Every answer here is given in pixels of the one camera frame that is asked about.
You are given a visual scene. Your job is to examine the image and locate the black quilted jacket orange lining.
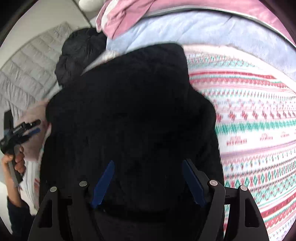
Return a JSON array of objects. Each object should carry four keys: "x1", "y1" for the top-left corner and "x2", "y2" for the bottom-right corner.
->
[{"x1": 39, "y1": 43, "x2": 223, "y2": 240}]

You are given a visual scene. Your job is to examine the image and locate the person's left forearm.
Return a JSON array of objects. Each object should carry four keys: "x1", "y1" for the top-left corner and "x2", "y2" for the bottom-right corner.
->
[{"x1": 4, "y1": 171, "x2": 35, "y2": 240}]

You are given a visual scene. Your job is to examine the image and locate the person's left hand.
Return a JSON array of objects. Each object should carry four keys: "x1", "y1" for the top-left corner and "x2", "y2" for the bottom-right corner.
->
[{"x1": 1, "y1": 146, "x2": 26, "y2": 178}]

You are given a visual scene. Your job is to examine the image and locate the grey quilted garment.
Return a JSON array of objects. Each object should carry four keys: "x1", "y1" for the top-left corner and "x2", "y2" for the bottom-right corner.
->
[{"x1": 1, "y1": 22, "x2": 73, "y2": 121}]

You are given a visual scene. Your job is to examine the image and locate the patterned knit bed blanket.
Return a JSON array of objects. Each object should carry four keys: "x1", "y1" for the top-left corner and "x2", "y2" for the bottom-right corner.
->
[{"x1": 184, "y1": 45, "x2": 295, "y2": 240}]

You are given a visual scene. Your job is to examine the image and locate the dark navy puffer jacket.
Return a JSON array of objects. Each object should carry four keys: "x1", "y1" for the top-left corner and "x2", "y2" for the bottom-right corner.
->
[{"x1": 55, "y1": 28, "x2": 107, "y2": 87}]

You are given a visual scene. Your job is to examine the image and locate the white long pillow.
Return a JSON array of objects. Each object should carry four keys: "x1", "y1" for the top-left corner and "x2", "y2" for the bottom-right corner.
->
[{"x1": 78, "y1": 0, "x2": 105, "y2": 12}]

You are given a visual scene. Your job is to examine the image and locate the pink and white duvet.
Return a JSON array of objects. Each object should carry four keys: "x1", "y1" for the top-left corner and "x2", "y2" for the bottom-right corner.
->
[{"x1": 95, "y1": 0, "x2": 295, "y2": 45}]

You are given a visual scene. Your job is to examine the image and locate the light blue bed sheet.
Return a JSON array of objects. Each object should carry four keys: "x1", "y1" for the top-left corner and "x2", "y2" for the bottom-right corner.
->
[{"x1": 106, "y1": 11, "x2": 295, "y2": 79}]

